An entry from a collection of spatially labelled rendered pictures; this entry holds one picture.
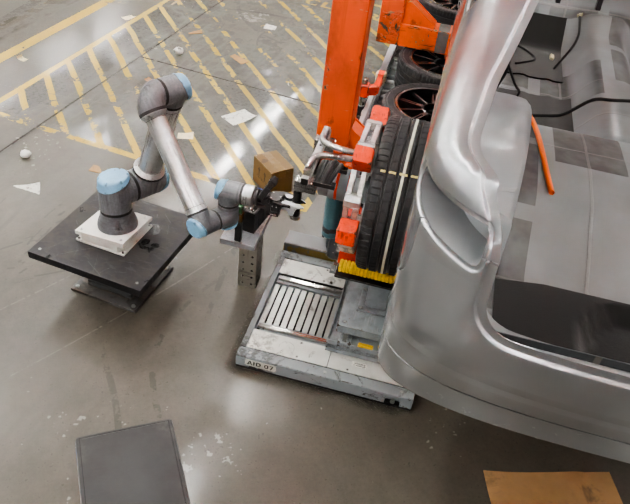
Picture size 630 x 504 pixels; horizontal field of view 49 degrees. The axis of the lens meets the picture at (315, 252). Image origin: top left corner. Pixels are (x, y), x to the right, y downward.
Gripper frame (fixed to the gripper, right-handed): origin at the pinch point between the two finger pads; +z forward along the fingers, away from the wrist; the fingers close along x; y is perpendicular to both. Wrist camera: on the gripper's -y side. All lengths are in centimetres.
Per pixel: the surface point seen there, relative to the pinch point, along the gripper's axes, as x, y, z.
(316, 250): -57, 70, 0
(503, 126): -3, -51, 69
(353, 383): 22, 75, 37
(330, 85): -60, -24, -4
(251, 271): -32, 73, -28
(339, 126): -60, -5, 2
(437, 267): 84, -51, 54
